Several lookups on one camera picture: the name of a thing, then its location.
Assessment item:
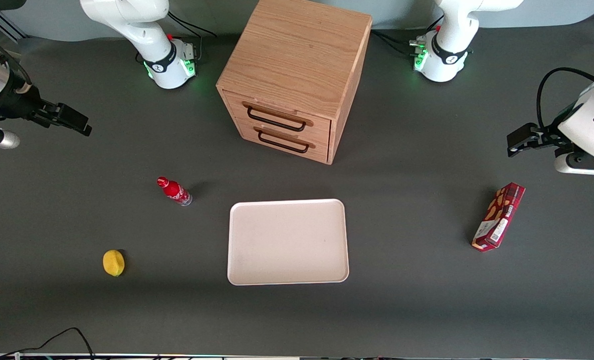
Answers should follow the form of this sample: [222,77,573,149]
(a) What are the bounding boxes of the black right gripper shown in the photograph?
[0,70,93,137]

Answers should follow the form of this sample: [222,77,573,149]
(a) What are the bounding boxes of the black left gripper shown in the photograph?
[507,119,578,158]

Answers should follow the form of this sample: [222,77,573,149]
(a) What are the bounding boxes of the red coke bottle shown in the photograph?
[156,176,193,207]

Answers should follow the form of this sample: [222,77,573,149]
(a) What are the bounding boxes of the white rectangular tray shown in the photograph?
[226,198,351,287]

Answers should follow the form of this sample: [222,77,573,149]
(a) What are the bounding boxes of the red cookie box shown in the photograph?
[471,182,527,253]

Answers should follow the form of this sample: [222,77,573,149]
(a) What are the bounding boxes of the yellow lemon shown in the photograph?
[102,249,126,278]

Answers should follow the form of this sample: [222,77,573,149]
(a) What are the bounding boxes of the wooden drawer cabinet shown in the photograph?
[215,0,373,166]

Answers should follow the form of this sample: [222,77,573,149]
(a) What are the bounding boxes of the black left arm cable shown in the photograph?
[536,67,594,132]

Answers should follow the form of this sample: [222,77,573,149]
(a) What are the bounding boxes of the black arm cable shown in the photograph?
[536,67,594,132]
[0,47,33,96]

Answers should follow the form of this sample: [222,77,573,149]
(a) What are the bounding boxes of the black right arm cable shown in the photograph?
[0,47,33,96]

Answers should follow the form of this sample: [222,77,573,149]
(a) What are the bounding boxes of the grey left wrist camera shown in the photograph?
[554,148,594,177]

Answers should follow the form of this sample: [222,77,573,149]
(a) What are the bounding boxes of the grey metal rail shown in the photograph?
[0,10,28,44]

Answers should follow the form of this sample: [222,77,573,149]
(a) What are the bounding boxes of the black right arm base cables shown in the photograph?
[167,10,218,64]

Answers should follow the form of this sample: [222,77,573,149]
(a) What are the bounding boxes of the black arm base cables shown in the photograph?
[371,15,446,59]
[167,10,218,64]

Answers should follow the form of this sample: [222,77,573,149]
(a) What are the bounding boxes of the black left arm base cables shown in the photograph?
[371,15,446,59]

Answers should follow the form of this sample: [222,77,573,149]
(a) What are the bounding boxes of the wooden drawer with black handle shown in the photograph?
[233,118,331,165]
[222,90,333,146]

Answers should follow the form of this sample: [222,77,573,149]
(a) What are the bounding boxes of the thin black floor cable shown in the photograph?
[0,327,96,360]

